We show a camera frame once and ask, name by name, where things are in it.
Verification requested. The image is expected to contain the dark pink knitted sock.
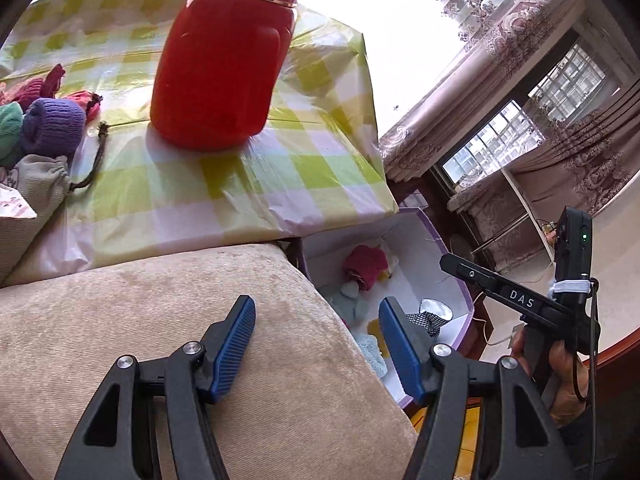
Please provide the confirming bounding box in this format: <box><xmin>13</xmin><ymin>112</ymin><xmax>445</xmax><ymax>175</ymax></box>
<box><xmin>1</xmin><ymin>64</ymin><xmax>65</xmax><ymax>112</ymax></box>

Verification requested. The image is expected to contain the floral pink white cloth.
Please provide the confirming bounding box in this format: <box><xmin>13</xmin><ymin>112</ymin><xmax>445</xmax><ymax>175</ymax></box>
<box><xmin>0</xmin><ymin>167</ymin><xmax>37</xmax><ymax>219</ymax></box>

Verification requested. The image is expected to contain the right hand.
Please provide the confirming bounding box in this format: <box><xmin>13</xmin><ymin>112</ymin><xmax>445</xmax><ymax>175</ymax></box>
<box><xmin>508</xmin><ymin>326</ymin><xmax>591</xmax><ymax>428</ymax></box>

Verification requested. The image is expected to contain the pink round coin pouch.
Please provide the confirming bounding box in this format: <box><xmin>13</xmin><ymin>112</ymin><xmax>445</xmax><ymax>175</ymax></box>
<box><xmin>64</xmin><ymin>90</ymin><xmax>103</xmax><ymax>122</ymax></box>

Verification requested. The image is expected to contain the green fluffy towel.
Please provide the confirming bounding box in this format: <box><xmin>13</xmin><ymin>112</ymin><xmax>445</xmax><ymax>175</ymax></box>
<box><xmin>0</xmin><ymin>102</ymin><xmax>24</xmax><ymax>168</ymax></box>

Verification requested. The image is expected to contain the purple knitted hat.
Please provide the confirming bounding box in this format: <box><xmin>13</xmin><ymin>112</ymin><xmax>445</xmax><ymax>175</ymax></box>
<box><xmin>20</xmin><ymin>98</ymin><xmax>86</xmax><ymax>158</ymax></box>

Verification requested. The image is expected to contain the yellow checkered plastic tablecloth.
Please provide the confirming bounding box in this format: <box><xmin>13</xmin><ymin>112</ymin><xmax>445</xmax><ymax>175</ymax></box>
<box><xmin>1</xmin><ymin>0</ymin><xmax>397</xmax><ymax>285</ymax></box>

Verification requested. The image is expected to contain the beige upholstered stool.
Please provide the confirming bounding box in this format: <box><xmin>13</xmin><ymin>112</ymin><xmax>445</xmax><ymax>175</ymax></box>
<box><xmin>1</xmin><ymin>245</ymin><xmax>416</xmax><ymax>479</ymax></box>

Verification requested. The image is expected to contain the yellow sponge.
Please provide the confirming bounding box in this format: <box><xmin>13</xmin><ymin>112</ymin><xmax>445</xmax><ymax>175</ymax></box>
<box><xmin>367</xmin><ymin>318</ymin><xmax>390</xmax><ymax>359</ymax></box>

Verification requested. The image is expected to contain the red thermos flask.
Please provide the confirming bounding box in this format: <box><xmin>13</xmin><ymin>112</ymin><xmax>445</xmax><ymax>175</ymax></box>
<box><xmin>150</xmin><ymin>0</ymin><xmax>297</xmax><ymax>152</ymax></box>

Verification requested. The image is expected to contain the magenta knitted hat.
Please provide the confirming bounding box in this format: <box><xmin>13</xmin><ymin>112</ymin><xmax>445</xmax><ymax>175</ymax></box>
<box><xmin>343</xmin><ymin>245</ymin><xmax>388</xmax><ymax>290</ymax></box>

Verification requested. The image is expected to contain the grey drawstring pouch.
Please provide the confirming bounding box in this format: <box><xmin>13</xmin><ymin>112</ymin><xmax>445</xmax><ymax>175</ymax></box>
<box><xmin>0</xmin><ymin>121</ymin><xmax>111</xmax><ymax>281</ymax></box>

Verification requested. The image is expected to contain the light blue fluffy towel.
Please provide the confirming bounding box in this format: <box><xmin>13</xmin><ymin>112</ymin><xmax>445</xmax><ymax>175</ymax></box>
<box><xmin>354</xmin><ymin>334</ymin><xmax>387</xmax><ymax>379</ymax></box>

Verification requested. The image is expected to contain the mauve patterned curtain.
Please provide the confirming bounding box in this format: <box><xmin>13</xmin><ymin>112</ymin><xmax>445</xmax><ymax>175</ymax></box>
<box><xmin>380</xmin><ymin>0</ymin><xmax>639</xmax><ymax>270</ymax></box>

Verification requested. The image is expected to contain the black white gingham cloth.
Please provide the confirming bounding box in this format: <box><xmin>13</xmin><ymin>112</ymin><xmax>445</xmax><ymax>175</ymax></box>
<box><xmin>407</xmin><ymin>298</ymin><xmax>454</xmax><ymax>338</ymax></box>

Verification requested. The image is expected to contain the white purple storage box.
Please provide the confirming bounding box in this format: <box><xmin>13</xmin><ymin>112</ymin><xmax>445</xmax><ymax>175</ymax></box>
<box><xmin>294</xmin><ymin>206</ymin><xmax>476</xmax><ymax>410</ymax></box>

